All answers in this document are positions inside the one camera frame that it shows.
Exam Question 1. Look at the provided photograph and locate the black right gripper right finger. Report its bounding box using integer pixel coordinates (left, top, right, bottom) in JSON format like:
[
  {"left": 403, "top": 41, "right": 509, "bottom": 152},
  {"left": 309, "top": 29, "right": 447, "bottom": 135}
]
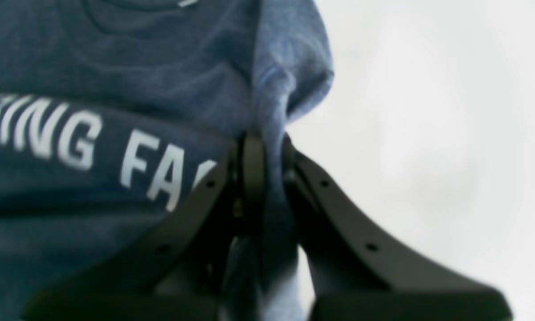
[{"left": 282, "top": 136, "right": 514, "bottom": 321}]

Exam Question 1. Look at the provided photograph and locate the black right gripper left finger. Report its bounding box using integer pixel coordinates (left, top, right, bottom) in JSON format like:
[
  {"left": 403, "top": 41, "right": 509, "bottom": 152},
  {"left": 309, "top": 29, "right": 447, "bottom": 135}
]
[{"left": 22, "top": 132, "right": 265, "bottom": 321}]

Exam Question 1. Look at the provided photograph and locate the dark blue t-shirt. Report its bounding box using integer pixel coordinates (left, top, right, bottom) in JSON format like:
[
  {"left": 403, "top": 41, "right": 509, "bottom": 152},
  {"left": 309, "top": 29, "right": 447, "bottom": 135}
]
[{"left": 0, "top": 0, "right": 333, "bottom": 321}]

